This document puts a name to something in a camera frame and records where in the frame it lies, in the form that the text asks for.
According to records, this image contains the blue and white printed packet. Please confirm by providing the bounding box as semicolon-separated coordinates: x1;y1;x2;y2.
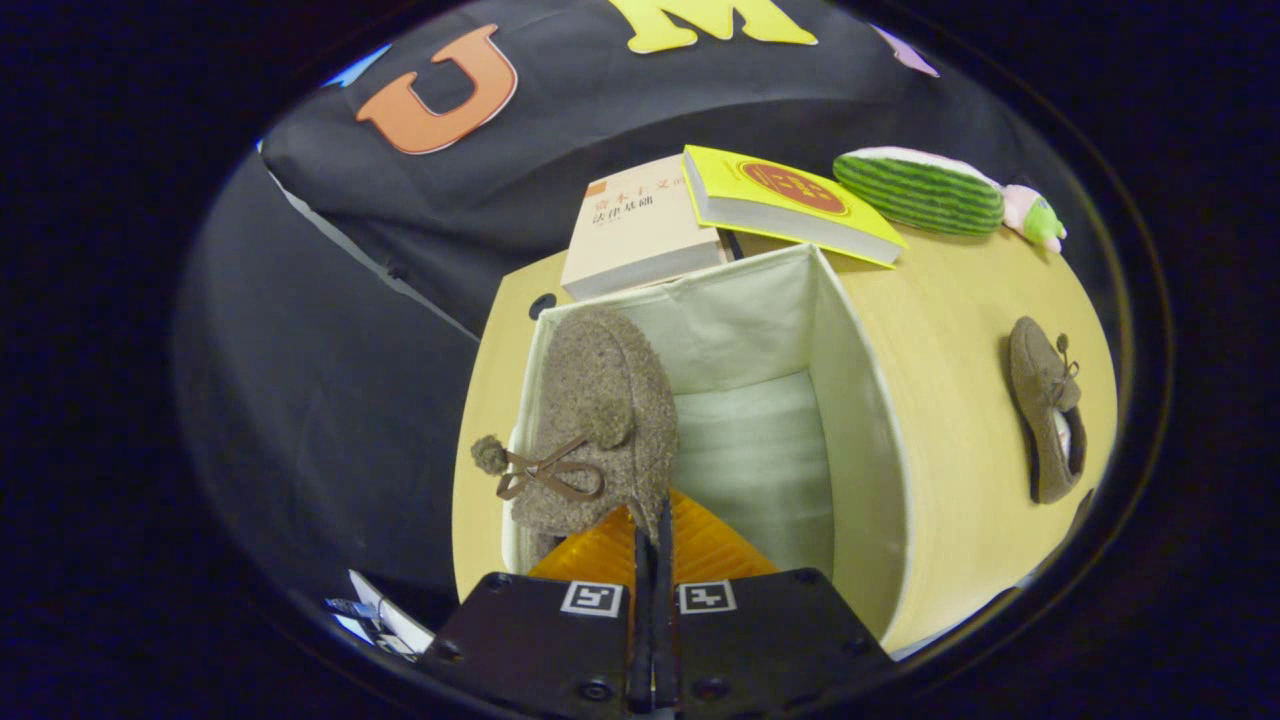
325;568;436;661

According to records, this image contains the beige book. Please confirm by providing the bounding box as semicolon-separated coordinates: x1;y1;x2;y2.
560;153;731;303

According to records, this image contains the brown fuzzy shoe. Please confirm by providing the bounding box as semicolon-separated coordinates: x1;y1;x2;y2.
470;307;681;566
1007;315;1088;505

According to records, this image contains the pink and green plush toy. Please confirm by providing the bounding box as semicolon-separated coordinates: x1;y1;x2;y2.
1003;183;1068;253

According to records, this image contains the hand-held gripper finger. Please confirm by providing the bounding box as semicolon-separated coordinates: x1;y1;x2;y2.
655;488;898;720
418;503;656;720

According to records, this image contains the cream fabric storage box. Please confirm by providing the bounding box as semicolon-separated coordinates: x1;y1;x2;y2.
500;243;916;651

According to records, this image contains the yellow book with red circle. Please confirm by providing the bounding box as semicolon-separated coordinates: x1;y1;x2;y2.
682;145;909;269

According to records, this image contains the watermelon slice plush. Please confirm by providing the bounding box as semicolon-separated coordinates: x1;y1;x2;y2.
833;147;1005;238

